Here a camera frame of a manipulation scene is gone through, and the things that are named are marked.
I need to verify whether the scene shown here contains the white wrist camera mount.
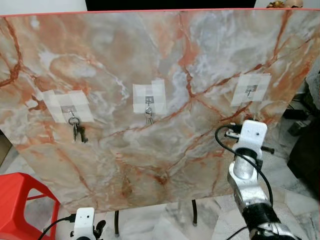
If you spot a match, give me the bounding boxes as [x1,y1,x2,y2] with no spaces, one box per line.
[73,207,96,240]
[235,120,268,157]

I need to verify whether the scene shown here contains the dark sofa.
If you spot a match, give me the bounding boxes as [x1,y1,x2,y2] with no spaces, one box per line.
[287,117,320,187]

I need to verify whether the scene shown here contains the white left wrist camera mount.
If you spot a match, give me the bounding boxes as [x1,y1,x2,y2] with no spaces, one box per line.
[73,207,96,240]

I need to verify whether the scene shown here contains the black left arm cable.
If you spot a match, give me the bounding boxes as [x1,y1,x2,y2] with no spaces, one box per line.
[37,214,77,240]

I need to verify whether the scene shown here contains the golden brown ornament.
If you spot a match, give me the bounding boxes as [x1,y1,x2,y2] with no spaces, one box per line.
[266,0,304,9]

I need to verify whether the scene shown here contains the black television screen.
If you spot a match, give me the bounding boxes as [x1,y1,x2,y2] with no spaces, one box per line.
[85,0,257,12]

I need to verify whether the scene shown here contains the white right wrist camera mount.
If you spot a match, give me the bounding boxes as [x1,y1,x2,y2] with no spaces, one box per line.
[235,120,268,157]

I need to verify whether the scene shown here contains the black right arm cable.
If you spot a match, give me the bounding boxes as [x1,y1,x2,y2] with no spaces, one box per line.
[215,125,274,240]

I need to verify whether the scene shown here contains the dark key bunch with ring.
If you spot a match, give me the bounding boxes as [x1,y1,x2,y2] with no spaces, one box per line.
[68,116,89,144]

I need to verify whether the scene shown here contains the marble pattern table top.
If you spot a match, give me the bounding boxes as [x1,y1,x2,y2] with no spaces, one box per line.
[0,8,320,213]

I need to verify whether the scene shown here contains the black metal table leg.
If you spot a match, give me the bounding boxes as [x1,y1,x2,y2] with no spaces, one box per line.
[114,210,121,237]
[192,200,200,225]

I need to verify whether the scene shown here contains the grey cushion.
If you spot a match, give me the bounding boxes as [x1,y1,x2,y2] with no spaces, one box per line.
[305,70,320,96]

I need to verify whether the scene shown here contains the red plastic stool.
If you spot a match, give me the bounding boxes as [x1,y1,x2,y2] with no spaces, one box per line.
[0,172,61,240]

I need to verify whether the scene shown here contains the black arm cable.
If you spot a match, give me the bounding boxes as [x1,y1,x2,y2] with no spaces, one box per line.
[37,214,77,240]
[215,125,274,240]

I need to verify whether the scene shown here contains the small silver keys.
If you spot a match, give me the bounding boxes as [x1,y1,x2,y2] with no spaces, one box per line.
[145,106,155,126]

